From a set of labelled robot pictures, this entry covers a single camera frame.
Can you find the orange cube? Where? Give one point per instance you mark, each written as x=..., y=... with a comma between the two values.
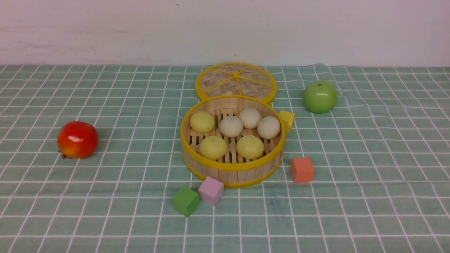
x=302, y=170

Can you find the green checkered tablecloth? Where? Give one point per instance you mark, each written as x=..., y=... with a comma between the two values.
x=381, y=161

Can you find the yellow bun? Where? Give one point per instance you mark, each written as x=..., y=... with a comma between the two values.
x=213, y=147
x=202, y=122
x=250, y=147

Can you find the green cube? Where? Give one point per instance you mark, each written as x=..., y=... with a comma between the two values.
x=186, y=201

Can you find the white bun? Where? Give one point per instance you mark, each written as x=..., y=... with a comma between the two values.
x=250, y=117
x=268, y=127
x=231, y=126

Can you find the white bun bottom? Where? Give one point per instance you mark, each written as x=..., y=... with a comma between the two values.
x=268, y=127

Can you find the yellow cube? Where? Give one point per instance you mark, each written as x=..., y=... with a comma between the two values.
x=288, y=119

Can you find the woven bamboo steamer lid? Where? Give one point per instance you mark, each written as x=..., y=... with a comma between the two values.
x=236, y=79

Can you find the bamboo steamer tray yellow rim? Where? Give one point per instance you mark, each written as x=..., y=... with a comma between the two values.
x=232, y=169

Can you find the pink cube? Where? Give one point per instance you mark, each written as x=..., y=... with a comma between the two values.
x=211, y=191

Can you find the green apple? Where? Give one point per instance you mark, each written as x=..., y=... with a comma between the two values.
x=320, y=97

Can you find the red pomegranate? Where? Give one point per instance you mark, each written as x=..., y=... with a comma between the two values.
x=77, y=139

